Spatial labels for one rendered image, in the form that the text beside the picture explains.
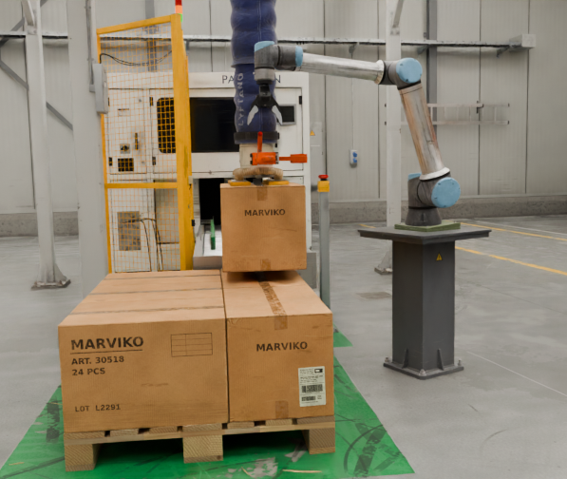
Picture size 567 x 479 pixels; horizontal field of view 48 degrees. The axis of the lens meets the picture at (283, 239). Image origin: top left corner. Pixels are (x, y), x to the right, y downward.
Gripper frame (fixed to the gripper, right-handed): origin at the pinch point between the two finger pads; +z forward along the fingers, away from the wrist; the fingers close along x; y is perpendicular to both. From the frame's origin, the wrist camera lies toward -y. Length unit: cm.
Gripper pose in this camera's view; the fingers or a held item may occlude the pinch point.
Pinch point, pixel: (265, 125)
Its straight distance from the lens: 292.7
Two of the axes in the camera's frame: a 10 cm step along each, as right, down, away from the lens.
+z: 0.0, 9.9, 1.0
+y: -1.2, -1.0, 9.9
